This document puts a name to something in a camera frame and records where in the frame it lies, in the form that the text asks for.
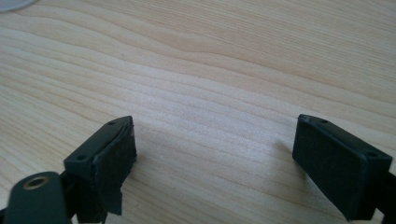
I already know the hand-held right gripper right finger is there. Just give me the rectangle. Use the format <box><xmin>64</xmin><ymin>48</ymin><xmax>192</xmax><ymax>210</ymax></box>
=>
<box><xmin>291</xmin><ymin>113</ymin><xmax>394</xmax><ymax>222</ymax></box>

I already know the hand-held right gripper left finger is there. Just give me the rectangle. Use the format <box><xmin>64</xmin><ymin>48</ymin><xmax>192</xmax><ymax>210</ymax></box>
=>
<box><xmin>63</xmin><ymin>115</ymin><xmax>138</xmax><ymax>224</ymax></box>

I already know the transparent plastic storage box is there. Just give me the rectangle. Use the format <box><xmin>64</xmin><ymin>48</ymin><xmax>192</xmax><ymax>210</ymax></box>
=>
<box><xmin>0</xmin><ymin>0</ymin><xmax>35</xmax><ymax>13</ymax></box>

